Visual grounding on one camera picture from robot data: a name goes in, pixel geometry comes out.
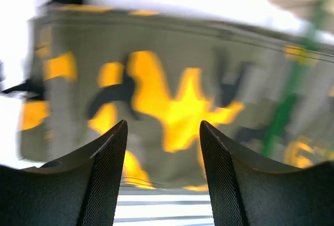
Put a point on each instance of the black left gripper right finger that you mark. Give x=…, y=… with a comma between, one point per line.
x=247, y=188

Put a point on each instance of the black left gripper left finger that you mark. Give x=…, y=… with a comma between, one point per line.
x=80, y=188

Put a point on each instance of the camouflage yellow green trousers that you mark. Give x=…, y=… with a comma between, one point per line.
x=93, y=66

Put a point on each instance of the green clothes hanger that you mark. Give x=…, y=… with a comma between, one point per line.
x=309, y=43

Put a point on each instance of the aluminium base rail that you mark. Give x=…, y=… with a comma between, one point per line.
x=156, y=207

